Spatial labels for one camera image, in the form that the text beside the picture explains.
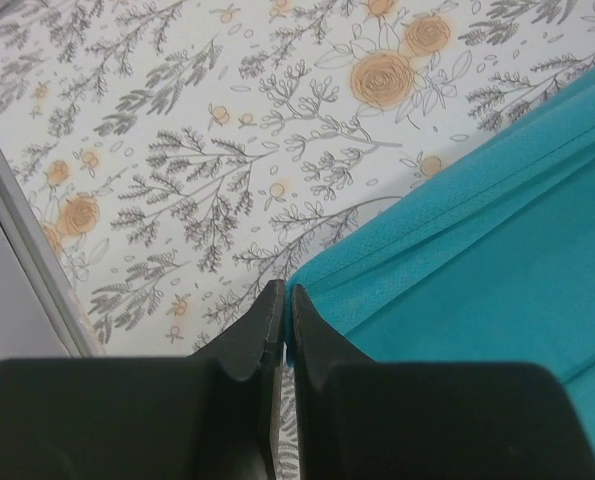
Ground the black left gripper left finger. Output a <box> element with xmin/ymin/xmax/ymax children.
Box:
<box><xmin>0</xmin><ymin>280</ymin><xmax>285</xmax><ymax>479</ymax></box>

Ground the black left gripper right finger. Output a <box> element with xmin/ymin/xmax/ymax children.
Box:
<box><xmin>291</xmin><ymin>286</ymin><xmax>595</xmax><ymax>479</ymax></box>

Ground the teal t shirt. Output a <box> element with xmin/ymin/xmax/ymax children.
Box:
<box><xmin>291</xmin><ymin>67</ymin><xmax>595</xmax><ymax>415</ymax></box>

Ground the floral patterned table mat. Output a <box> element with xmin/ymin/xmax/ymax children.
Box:
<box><xmin>0</xmin><ymin>1</ymin><xmax>595</xmax><ymax>479</ymax></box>

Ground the aluminium frame rail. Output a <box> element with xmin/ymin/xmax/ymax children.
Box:
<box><xmin>0</xmin><ymin>147</ymin><xmax>106</xmax><ymax>357</ymax></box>

